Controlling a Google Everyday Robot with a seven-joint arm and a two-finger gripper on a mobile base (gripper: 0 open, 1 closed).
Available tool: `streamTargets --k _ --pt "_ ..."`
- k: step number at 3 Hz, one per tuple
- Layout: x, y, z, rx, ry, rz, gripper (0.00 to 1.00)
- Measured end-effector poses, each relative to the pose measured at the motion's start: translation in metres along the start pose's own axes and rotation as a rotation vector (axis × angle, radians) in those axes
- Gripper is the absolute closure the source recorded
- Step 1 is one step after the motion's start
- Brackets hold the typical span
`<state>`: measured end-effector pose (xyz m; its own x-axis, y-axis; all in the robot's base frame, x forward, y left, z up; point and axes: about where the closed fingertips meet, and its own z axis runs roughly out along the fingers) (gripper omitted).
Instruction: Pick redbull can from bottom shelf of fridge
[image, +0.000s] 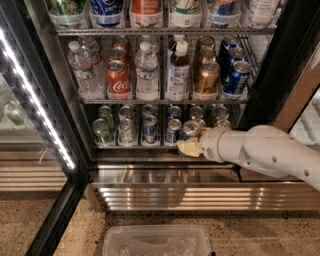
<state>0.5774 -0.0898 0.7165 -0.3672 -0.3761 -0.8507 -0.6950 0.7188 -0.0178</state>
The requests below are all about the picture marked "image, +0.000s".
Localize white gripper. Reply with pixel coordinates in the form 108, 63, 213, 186
177, 127, 229, 163

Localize blue silver redbull can front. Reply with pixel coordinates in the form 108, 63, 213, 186
177, 120, 201, 142

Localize blue silver redbull can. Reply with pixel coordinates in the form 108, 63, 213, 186
177, 120, 201, 142
143, 115, 157, 144

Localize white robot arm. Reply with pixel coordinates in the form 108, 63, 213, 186
177, 125, 320, 190

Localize gold can front bottom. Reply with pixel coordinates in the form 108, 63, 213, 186
194, 119, 206, 127

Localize gold can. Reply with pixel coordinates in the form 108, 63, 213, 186
196, 36, 215, 51
189, 106, 204, 120
194, 48, 217, 69
194, 119, 206, 127

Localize gold can rear bottom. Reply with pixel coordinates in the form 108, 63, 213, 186
189, 106, 204, 120

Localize silver green can front right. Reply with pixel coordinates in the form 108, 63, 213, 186
215, 119, 232, 129

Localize silver green can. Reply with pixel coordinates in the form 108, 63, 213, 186
211, 106, 229, 122
215, 119, 232, 129

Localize silver green can rear right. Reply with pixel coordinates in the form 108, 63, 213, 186
211, 106, 229, 122

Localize blue silver redbull can rear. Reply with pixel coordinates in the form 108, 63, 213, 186
143, 115, 157, 144

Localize gold can front middle shelf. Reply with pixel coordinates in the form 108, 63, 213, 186
195, 61, 220, 95

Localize blue pepsi can front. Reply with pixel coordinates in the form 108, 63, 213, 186
223, 61, 251, 100

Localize blue pepsi can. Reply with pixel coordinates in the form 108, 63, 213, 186
223, 61, 251, 100
219, 35, 241, 54
221, 47, 247, 79

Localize white green can front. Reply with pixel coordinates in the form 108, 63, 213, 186
118, 119, 136, 144

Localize white green can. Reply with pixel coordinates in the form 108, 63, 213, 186
118, 119, 136, 144
119, 105, 135, 121

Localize white green can rear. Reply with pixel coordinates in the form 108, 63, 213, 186
119, 105, 135, 121

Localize gold can middle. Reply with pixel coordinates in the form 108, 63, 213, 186
194, 48, 217, 69

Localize blue pepsi can middle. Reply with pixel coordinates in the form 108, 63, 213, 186
221, 47, 247, 79

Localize green can front left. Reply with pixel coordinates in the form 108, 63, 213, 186
92, 118, 114, 144

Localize green can rear left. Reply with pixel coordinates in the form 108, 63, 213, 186
98, 105, 115, 131

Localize red coca cola can front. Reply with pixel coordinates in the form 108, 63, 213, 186
106, 60, 131, 99

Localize red coca cola can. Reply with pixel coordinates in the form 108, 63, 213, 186
112, 36, 131, 50
106, 60, 131, 99
108, 47, 129, 65

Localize blue pepsi can rear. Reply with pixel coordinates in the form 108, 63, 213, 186
219, 35, 241, 54

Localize red coca cola can middle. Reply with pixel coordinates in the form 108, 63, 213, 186
108, 47, 129, 65

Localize red coca cola can rear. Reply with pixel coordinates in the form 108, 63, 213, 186
112, 36, 131, 50

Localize green white bottle top shelf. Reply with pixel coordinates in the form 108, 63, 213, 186
170, 0, 201, 28

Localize blue orange bottle top shelf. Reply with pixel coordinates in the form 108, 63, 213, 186
207, 0, 240, 29

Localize red soda bottle top shelf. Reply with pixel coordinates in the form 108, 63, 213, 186
130, 0, 162, 28

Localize blue pepsi bottle top shelf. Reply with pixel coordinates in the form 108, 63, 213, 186
90, 0, 123, 27

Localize glass fridge door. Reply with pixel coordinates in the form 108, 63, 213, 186
0, 0, 88, 256

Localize brown tea bottle front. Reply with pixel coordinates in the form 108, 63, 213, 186
166, 40, 189, 101

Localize brown tea bottle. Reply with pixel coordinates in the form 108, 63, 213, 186
167, 34, 185, 57
166, 40, 189, 101

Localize clear water bottle centre front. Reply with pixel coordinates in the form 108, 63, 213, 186
135, 41, 159, 101

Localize clear water bottle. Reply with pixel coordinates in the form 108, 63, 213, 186
68, 41, 99, 95
137, 35, 160, 54
135, 41, 159, 101
78, 35, 105, 88

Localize clear water bottle centre rear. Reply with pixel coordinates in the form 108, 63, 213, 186
137, 35, 160, 54

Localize brown tea bottle rear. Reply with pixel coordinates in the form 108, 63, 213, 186
167, 34, 185, 57

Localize clear plastic bin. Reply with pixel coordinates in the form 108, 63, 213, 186
102, 225, 212, 256

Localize clear water bottle left rear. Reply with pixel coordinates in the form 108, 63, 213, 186
78, 35, 105, 88

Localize clear water bottle left front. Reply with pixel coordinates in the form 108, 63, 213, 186
68, 41, 99, 95

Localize white led light strip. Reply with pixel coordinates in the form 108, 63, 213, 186
0, 29, 76, 170

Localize middle wire shelf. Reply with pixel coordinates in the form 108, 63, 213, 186
78, 98, 247, 105

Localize wire shelf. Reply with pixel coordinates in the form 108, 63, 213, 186
49, 27, 276, 36
78, 98, 247, 105

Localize upper wire shelf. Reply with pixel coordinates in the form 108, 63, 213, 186
49, 27, 276, 36

